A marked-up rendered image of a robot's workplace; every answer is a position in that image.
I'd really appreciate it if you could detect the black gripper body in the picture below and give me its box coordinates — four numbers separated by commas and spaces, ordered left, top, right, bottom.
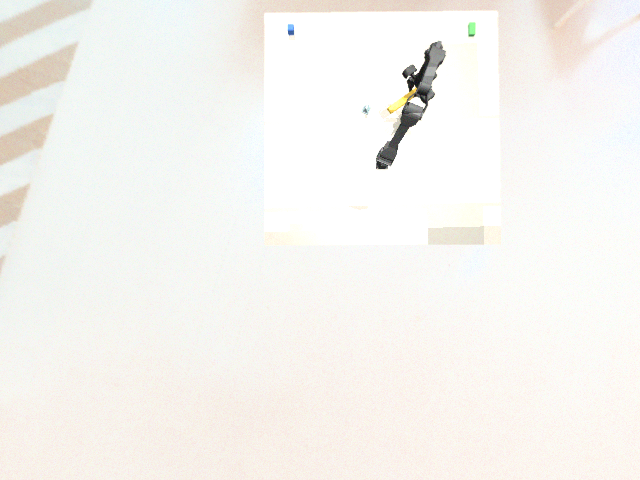
402, 64, 435, 104

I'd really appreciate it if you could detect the yellow bar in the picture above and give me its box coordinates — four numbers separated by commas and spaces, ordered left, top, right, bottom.
387, 88, 416, 114

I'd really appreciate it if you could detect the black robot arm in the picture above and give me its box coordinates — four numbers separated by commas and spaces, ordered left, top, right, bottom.
376, 40, 446, 170

